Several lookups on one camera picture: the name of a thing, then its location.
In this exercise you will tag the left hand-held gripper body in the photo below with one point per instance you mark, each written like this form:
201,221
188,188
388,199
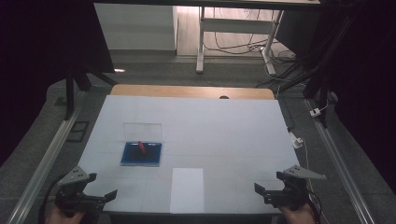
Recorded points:
72,199

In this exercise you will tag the white table cover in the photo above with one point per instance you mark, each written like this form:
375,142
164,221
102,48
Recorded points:
218,133

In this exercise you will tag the white-legged desk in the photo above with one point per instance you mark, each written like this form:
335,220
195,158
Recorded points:
236,25

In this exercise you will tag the black metal stand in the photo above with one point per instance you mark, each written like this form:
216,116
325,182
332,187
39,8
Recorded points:
323,81
70,90

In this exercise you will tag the white cabinet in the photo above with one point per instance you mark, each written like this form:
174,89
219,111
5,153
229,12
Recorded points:
137,26

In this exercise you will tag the aluminium rail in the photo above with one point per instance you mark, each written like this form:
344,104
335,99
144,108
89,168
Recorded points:
46,161
339,161

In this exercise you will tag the red stamp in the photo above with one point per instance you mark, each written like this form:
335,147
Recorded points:
142,147

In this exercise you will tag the black curtain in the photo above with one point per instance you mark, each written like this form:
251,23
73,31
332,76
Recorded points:
367,77
37,62

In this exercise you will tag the person's left hand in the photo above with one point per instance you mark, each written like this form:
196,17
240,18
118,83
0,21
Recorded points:
59,217

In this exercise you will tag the white power adapter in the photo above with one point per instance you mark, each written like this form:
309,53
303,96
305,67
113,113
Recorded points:
315,112

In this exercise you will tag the blue ink pad box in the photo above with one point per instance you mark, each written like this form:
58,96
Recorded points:
140,157

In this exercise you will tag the black floor frame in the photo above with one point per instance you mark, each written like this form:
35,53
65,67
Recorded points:
77,131

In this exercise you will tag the white paper sheet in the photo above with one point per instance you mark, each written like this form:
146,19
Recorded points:
186,191

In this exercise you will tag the person's right hand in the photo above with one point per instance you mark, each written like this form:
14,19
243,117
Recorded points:
297,216

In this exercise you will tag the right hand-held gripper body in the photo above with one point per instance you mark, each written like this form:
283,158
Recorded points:
286,194

